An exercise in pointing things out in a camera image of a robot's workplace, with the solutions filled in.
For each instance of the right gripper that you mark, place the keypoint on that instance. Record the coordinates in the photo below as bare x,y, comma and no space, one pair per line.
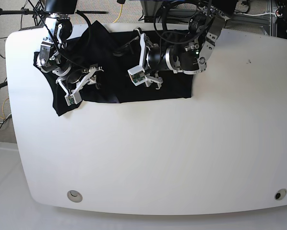
77,78

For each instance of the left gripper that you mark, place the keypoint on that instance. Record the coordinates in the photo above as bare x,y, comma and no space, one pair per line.
153,58

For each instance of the black T-shirt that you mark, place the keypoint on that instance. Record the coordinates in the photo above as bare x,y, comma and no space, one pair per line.
104,67

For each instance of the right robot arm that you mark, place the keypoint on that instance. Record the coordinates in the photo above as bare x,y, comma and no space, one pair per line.
53,43

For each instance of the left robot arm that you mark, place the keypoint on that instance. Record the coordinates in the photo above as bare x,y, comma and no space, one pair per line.
178,51

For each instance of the black tripod pole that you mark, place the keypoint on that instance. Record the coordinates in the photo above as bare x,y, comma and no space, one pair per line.
28,12

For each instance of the left table grommet hole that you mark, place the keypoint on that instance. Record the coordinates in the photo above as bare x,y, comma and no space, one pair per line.
74,196

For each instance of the table grommet hole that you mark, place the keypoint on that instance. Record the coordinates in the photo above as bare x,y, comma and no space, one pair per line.
280,194
74,196

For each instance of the right table grommet hole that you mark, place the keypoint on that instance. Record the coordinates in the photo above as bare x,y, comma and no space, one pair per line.
280,194

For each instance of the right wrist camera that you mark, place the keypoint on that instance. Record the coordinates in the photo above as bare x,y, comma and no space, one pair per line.
73,98

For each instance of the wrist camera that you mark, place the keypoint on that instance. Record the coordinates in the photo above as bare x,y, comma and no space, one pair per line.
137,75
73,98

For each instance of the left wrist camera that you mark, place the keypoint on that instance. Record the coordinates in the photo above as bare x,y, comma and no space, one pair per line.
137,75

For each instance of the grey aluminium frame stand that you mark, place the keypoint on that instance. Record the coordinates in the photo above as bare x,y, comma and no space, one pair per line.
257,17

